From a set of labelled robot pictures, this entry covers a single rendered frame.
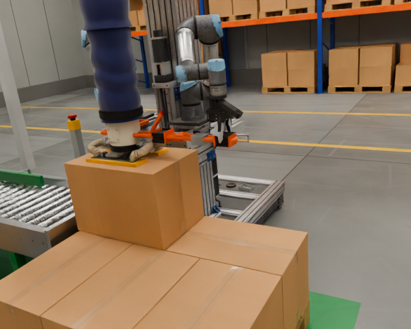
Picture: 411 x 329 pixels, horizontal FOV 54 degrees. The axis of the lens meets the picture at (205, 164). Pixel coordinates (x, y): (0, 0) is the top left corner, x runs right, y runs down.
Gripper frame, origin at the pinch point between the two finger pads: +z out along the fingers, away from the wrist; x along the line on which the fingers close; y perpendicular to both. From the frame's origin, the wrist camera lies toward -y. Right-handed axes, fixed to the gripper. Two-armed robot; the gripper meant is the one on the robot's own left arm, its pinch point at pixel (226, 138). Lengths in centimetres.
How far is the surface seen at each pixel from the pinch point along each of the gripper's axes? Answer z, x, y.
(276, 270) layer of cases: 53, 17, -28
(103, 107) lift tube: -15, 10, 63
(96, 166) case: 13, 19, 66
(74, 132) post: 17, -45, 152
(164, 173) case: 15.8, 12.4, 28.5
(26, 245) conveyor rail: 60, 36, 115
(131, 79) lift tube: -27, 1, 50
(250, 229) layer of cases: 53, -13, -3
